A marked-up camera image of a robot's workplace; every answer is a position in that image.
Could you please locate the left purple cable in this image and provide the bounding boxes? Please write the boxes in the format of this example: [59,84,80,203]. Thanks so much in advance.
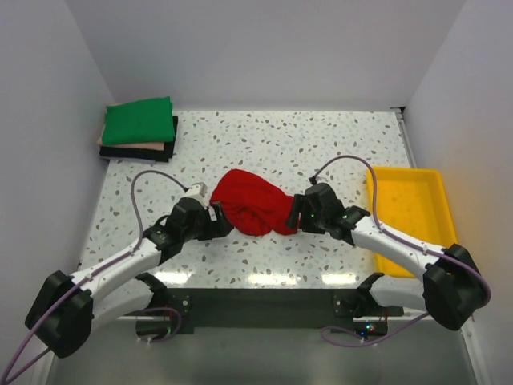
[0,170,189,385]

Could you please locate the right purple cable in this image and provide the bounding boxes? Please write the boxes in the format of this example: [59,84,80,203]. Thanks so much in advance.
[308,155,492,346]

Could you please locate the aluminium frame rail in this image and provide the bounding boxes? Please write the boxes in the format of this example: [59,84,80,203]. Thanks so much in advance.
[390,107,417,168]

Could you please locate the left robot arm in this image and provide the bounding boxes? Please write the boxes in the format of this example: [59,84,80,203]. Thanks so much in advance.
[25,197,233,358]

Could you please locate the red t shirt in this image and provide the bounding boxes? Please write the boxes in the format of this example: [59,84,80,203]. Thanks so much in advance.
[210,169,297,237]

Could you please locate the purple cable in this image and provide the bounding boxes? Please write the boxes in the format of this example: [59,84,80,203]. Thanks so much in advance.
[308,155,492,346]
[0,170,189,385]

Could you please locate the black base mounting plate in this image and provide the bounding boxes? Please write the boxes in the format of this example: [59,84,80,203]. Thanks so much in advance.
[134,287,404,336]

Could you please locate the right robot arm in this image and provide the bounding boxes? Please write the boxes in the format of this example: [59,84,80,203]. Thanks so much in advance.
[286,183,491,330]

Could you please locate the green folded t shirt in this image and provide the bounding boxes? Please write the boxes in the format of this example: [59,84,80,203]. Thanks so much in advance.
[101,96,176,146]

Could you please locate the pink folded t shirt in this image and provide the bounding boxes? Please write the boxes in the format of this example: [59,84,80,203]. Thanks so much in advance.
[97,137,164,151]

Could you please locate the yellow plastic tray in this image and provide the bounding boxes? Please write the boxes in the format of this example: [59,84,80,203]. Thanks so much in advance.
[366,167,460,278]

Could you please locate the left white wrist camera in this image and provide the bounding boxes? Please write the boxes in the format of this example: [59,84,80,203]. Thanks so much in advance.
[184,182,208,202]

